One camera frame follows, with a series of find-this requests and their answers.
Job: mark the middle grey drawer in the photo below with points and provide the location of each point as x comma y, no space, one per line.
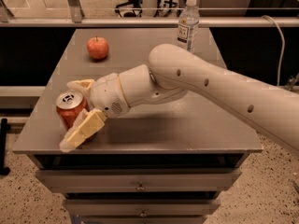
141,208

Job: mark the clear plastic water bottle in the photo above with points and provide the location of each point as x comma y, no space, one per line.
188,22

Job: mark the grey drawer cabinet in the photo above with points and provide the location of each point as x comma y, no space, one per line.
186,134

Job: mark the red apple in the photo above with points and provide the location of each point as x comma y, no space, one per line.
97,47

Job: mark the top grey drawer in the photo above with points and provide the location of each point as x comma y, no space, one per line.
140,181

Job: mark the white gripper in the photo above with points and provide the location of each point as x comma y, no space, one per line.
107,94

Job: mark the red coke can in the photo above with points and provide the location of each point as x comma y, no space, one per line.
68,105

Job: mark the black office chair base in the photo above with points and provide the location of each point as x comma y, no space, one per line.
130,8

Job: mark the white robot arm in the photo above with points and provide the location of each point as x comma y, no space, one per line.
171,72

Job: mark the grey drawer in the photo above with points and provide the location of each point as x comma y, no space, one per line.
141,208
140,181

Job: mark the black stand left edge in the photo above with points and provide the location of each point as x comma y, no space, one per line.
4,128

